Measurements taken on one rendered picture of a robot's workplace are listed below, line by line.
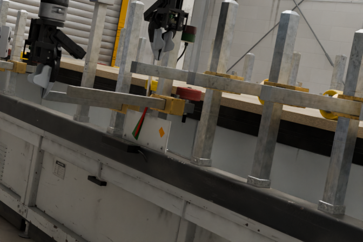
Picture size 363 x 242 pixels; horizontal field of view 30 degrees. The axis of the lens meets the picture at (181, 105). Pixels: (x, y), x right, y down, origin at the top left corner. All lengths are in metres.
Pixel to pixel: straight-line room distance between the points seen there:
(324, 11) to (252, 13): 1.50
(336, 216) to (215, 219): 0.46
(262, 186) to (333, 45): 8.91
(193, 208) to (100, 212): 0.94
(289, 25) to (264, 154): 0.33
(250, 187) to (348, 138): 0.31
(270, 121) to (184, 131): 0.69
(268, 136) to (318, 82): 8.94
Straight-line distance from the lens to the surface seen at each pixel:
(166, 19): 1.96
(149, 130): 2.15
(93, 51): 2.56
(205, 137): 1.93
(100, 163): 2.44
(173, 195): 2.08
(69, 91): 1.93
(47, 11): 1.86
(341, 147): 1.57
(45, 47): 1.85
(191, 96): 2.12
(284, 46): 1.74
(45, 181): 3.37
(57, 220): 3.23
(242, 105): 2.07
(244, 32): 11.83
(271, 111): 1.73
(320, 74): 10.67
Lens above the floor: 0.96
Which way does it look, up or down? 3 degrees down
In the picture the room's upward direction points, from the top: 10 degrees clockwise
